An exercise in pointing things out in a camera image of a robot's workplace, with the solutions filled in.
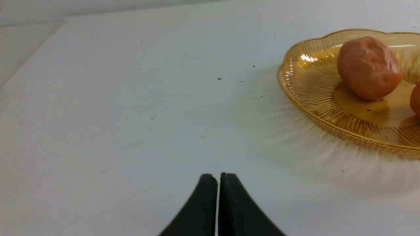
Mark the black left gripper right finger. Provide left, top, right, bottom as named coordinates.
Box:
left=218, top=173, right=285, bottom=236

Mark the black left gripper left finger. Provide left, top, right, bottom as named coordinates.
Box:
left=159, top=174, right=218, bottom=236

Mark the large orange-brown potato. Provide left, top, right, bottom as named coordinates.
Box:
left=336, top=36, right=404, bottom=101

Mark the small orange-brown potato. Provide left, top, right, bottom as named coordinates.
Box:
left=410, top=82, right=420, bottom=117

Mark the amber ribbed plastic dish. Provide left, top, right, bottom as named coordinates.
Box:
left=277, top=29, right=419, bottom=159

